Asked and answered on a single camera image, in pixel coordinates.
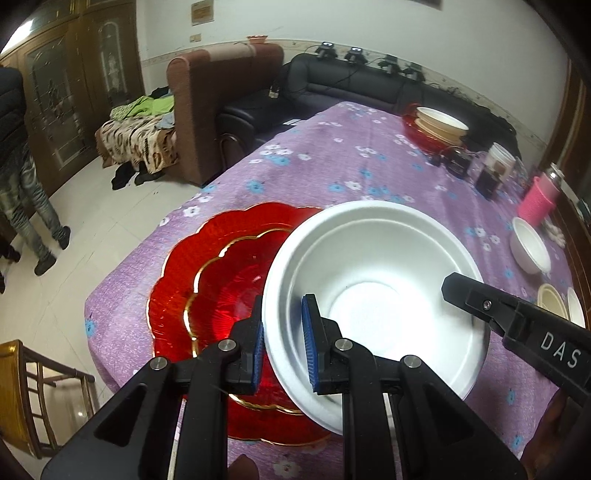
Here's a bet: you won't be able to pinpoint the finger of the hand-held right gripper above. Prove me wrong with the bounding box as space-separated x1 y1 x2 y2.
441 272 522 344

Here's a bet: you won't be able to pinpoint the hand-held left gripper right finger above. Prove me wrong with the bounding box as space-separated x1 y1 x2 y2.
301 294 529 480

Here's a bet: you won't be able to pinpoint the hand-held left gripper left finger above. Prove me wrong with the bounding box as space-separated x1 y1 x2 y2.
39 295 265 480

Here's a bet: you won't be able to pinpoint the white foam bowl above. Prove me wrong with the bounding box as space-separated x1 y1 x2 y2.
261 200 491 437
567 287 588 329
416 106 470 132
510 217 552 275

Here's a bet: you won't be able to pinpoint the beige plastic bowl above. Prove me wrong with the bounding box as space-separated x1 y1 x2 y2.
538 283 570 319

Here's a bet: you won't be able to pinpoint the small red plate with sticker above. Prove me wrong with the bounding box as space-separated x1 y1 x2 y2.
184 226 301 411

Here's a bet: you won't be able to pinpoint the large red plate gold print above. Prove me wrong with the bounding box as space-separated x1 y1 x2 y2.
147 202 338 446

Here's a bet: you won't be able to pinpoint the stack of beige bowls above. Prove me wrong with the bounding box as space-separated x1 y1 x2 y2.
414 117 469 144

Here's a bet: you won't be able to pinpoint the person's right hand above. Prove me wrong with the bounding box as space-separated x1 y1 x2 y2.
519 390 573 480

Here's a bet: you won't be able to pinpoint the person's left hand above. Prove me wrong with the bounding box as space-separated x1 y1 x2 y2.
228 453 259 480

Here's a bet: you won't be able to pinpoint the white work gloves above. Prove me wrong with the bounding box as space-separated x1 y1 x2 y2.
540 219 568 247

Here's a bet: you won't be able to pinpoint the dark bottle with brown cap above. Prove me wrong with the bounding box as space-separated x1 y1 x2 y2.
475 159 504 200

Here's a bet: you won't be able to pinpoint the pink knit-sleeved thermos bottle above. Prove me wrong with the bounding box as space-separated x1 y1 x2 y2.
517 162 565 228

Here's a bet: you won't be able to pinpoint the dark round jar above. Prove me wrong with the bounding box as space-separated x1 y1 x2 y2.
443 147 469 178

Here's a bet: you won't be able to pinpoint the white plastic jar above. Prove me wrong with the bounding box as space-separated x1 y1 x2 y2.
487 142 515 178

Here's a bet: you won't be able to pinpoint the red glass plate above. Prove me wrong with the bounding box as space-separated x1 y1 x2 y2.
401 104 462 153

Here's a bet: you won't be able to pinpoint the dark clothes pile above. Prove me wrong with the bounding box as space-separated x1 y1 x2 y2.
111 161 163 191

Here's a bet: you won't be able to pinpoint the wooden chair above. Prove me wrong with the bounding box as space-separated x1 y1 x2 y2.
0 339 99 460

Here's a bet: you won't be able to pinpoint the black leather sofa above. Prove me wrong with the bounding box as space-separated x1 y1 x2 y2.
217 53 520 155

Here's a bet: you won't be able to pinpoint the brown armchair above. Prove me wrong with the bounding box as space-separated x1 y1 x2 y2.
166 43 284 186

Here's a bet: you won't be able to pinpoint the tiger-striped blanket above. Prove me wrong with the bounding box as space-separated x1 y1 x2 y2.
95 113 180 176

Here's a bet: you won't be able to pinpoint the green garment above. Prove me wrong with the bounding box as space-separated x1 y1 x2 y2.
111 95 175 121

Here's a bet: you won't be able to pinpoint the wooden glass-door cabinet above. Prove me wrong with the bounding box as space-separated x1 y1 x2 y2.
0 0 145 195

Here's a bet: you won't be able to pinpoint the small wall plaque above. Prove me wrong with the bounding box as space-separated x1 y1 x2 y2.
191 0 216 25

